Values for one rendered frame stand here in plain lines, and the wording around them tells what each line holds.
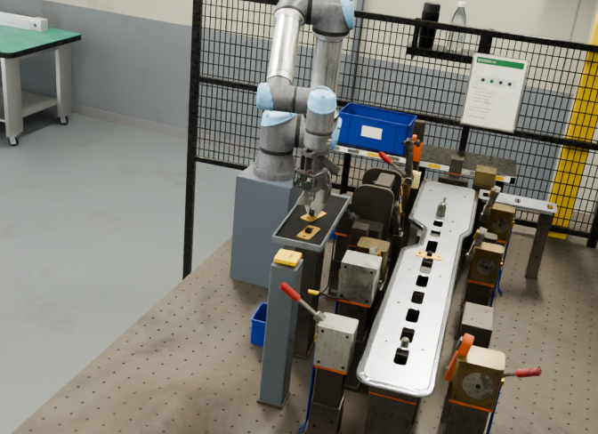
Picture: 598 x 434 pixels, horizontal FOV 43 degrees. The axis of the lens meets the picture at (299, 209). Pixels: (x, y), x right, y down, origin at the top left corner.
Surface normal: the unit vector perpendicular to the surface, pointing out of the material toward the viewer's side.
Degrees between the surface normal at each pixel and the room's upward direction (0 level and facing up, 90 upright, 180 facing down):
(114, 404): 0
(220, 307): 0
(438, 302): 0
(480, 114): 90
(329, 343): 90
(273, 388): 90
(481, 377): 90
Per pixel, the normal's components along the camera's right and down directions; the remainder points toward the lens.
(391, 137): -0.34, 0.36
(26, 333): 0.10, -0.91
